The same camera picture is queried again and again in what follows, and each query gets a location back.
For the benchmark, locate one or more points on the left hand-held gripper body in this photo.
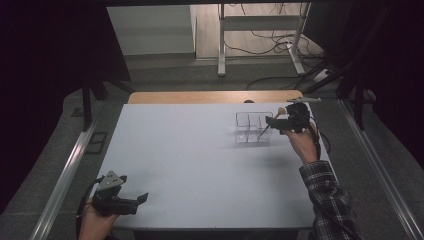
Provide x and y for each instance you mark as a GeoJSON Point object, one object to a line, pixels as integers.
{"type": "Point", "coordinates": [111, 203]}

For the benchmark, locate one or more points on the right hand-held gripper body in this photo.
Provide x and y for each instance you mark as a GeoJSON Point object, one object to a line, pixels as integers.
{"type": "Point", "coordinates": [296, 118]}

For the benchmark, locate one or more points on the clear acrylic organizer box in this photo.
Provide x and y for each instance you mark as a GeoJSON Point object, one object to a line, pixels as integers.
{"type": "Point", "coordinates": [248, 136]}

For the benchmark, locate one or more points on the person's right hand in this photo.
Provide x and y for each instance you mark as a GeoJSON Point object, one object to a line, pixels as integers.
{"type": "Point", "coordinates": [305, 145]}

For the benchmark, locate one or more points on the person's left hand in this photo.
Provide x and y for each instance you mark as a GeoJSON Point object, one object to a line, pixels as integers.
{"type": "Point", "coordinates": [95, 226]}

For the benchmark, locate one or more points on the white power strip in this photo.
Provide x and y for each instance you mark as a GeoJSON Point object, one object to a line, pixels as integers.
{"type": "Point", "coordinates": [321, 75]}

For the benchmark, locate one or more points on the black metal stand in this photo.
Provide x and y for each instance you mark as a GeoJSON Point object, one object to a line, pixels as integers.
{"type": "Point", "coordinates": [87, 106]}
{"type": "Point", "coordinates": [359, 100]}

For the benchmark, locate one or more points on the white cabinet panel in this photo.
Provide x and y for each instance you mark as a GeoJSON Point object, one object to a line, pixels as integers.
{"type": "Point", "coordinates": [150, 30]}

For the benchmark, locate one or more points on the aluminium rail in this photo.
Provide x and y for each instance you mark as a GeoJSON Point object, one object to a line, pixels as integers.
{"type": "Point", "coordinates": [380, 166]}
{"type": "Point", "coordinates": [63, 180]}

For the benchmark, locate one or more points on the white metal desk frame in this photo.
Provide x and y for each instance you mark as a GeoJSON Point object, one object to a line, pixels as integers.
{"type": "Point", "coordinates": [260, 22]}

